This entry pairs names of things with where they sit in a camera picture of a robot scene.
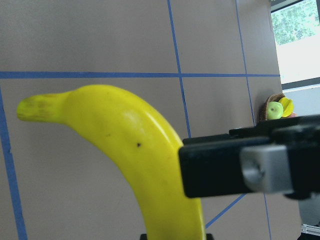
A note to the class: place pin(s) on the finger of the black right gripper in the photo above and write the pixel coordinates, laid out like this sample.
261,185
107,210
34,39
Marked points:
222,165

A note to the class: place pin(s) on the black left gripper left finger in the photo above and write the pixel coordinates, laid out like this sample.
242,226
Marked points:
143,237

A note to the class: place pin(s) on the brown wicker basket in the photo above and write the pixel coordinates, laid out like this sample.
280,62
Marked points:
262,115

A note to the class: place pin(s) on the green apple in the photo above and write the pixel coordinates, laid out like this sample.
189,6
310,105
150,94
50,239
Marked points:
274,110

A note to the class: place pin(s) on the short yellow banana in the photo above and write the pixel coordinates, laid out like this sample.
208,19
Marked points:
287,105

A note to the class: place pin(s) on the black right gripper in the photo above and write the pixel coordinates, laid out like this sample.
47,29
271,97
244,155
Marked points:
289,163

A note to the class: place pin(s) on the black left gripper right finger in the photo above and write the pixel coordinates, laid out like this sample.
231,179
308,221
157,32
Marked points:
209,236

